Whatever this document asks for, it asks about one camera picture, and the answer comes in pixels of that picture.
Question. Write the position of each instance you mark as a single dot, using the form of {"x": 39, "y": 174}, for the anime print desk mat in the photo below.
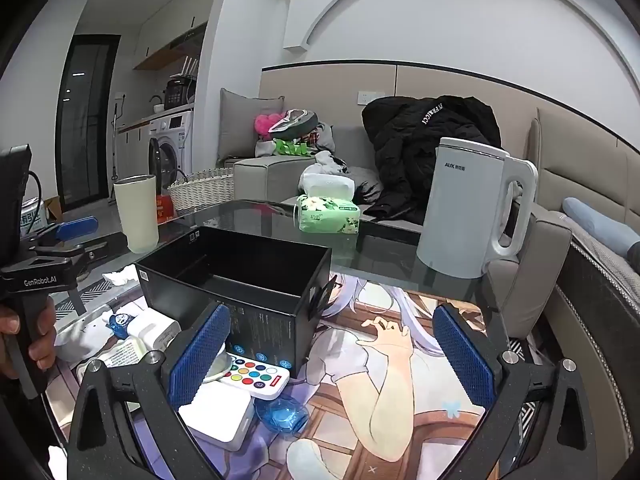
{"x": 383, "y": 400}

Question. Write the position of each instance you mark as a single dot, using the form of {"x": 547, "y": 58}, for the white washing machine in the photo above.
{"x": 170, "y": 148}

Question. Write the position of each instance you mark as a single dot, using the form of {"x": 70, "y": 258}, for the blue bottle white cap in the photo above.
{"x": 283, "y": 415}

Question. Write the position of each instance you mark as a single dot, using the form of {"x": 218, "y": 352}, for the blue eye drop bottle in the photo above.
{"x": 118, "y": 323}

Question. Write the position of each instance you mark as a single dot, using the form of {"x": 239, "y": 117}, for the white power adapter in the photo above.
{"x": 154, "y": 330}

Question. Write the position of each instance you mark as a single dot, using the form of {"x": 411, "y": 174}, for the white electric kettle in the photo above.
{"x": 479, "y": 207}

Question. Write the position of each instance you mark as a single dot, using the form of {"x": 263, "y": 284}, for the cream steel tumbler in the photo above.
{"x": 136, "y": 204}

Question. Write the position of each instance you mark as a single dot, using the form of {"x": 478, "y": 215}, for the white wicker basket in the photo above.
{"x": 205, "y": 188}

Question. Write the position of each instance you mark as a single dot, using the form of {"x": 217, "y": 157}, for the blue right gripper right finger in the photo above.
{"x": 469, "y": 354}

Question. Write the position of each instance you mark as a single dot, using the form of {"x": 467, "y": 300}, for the grey sofa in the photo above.
{"x": 566, "y": 154}

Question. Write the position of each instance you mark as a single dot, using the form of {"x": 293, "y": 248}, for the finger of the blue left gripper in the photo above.
{"x": 69, "y": 230}

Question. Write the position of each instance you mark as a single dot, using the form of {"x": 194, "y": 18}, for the white square box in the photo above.
{"x": 220, "y": 414}

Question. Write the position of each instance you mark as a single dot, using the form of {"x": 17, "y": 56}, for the grey cushion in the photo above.
{"x": 237, "y": 114}

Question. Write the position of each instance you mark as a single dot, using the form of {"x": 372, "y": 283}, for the crumpled white tissue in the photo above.
{"x": 123, "y": 277}

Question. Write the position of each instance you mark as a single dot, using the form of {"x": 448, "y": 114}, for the black puffer jacket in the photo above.
{"x": 405, "y": 133}

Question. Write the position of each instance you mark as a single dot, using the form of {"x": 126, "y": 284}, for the pink plush toy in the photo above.
{"x": 264, "y": 122}

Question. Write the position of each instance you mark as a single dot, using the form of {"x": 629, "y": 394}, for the red gift box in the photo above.
{"x": 165, "y": 209}

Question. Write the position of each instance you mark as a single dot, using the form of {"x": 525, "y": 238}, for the green tissue pack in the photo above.
{"x": 326, "y": 215}

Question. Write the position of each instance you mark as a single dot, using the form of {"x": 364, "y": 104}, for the black cardboard box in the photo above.
{"x": 275, "y": 290}

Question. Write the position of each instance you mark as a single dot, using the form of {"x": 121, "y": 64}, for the white remote colourful buttons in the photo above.
{"x": 261, "y": 380}

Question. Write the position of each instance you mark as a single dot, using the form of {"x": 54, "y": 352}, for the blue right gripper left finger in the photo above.
{"x": 193, "y": 351}

